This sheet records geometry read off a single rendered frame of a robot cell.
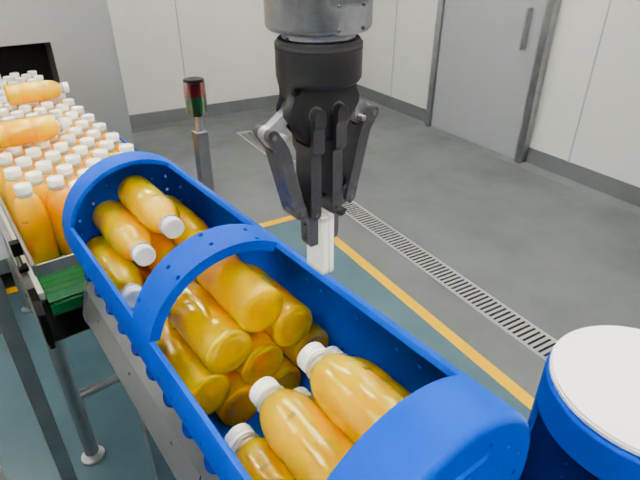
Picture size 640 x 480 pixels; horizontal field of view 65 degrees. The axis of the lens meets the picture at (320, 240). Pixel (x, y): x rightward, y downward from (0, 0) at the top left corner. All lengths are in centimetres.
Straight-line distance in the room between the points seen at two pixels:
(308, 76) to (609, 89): 383
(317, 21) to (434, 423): 34
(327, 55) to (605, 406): 63
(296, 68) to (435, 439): 33
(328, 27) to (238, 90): 538
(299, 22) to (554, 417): 67
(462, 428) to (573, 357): 45
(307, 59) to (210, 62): 521
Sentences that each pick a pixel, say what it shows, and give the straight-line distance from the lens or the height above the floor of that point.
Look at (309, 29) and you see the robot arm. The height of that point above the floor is 154.
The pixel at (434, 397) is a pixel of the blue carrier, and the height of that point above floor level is 123.
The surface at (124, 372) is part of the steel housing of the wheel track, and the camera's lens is 110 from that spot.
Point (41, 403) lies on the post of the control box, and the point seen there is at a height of 51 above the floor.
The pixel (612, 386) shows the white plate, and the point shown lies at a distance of 88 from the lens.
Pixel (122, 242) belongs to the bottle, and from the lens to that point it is 98.
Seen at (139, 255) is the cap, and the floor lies 112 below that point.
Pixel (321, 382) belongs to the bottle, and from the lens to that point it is 58.
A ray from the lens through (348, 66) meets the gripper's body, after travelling 43.
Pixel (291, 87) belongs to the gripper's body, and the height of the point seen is 149.
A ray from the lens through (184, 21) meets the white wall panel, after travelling 550.
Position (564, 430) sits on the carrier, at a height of 99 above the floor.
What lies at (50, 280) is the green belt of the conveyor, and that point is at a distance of 138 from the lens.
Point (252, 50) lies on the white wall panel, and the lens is 577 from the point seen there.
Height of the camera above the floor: 159
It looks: 30 degrees down
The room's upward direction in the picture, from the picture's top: straight up
